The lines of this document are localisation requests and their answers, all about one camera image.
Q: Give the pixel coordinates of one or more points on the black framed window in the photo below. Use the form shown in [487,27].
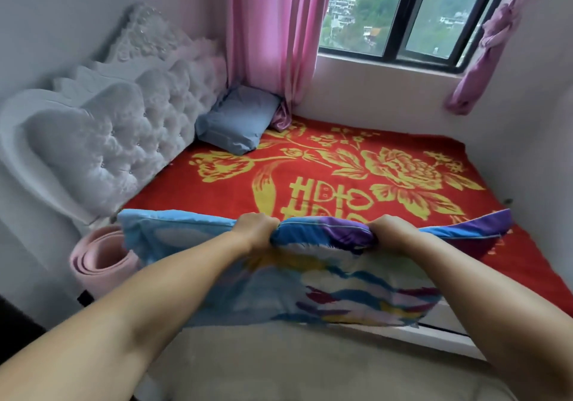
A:
[405,20]

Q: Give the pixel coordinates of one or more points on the person's right forearm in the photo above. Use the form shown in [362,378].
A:
[483,306]

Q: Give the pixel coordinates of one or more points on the bed with white tufted headboard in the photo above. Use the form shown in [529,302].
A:
[112,145]

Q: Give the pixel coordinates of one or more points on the pink rolled mat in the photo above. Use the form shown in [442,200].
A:
[103,257]

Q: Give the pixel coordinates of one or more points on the person's right hand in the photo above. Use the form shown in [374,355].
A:
[396,235]

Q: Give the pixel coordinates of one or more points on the person's left forearm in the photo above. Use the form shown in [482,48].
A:
[125,324]

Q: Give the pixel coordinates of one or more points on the plain blue-grey pillow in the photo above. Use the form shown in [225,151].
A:
[237,120]

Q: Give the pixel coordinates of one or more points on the colourful patterned pillow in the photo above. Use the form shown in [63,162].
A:
[313,280]

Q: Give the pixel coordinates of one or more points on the tied-up pink curtain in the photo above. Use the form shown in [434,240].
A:
[483,56]

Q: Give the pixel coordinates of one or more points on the person's left hand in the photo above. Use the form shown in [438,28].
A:
[255,232]

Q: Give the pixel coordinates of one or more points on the long pink curtain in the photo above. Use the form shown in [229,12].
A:
[268,33]

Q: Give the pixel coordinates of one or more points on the red yellow floral blanket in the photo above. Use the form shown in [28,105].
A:
[224,190]

